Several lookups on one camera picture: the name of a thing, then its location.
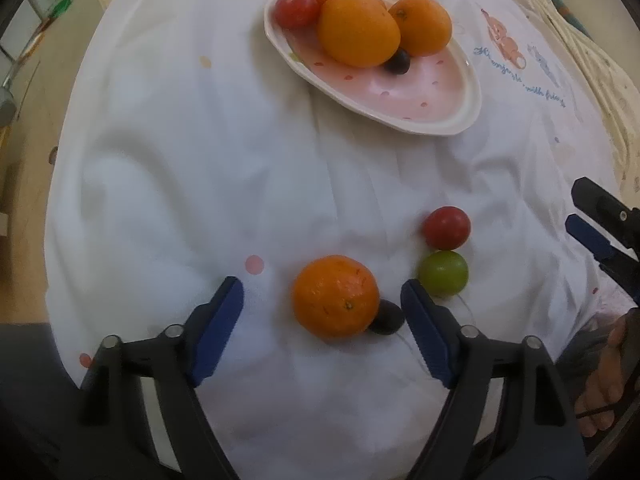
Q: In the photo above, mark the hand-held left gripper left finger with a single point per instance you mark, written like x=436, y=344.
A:
x=220, y=327

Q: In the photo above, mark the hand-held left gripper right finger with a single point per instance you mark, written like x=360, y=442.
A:
x=427, y=334

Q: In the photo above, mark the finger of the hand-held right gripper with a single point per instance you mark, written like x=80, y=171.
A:
x=587, y=237
x=600, y=200

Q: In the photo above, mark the dark grape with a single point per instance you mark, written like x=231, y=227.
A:
x=398, y=63
x=387, y=319

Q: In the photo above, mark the green cherry tomato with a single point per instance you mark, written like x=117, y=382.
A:
x=443, y=273

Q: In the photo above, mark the red cherry tomato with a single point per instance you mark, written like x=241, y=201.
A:
x=446, y=228
x=297, y=10

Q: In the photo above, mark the pink strawberry-pattern plate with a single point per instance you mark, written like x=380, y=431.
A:
x=415, y=95

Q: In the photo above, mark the large orange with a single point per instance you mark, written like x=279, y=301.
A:
x=360, y=29

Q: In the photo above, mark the person's right hand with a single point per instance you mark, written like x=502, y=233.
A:
x=605, y=385

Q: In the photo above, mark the pink printed cloth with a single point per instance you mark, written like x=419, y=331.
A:
x=612, y=300

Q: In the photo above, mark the pale yellow quilt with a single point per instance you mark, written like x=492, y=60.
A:
x=600, y=75

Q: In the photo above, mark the white cartoon-print bed sheet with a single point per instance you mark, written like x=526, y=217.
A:
x=200, y=160

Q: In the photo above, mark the person's left grey pants leg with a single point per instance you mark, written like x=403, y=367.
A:
x=30, y=375

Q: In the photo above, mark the green dustpan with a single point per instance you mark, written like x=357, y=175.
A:
x=61, y=7

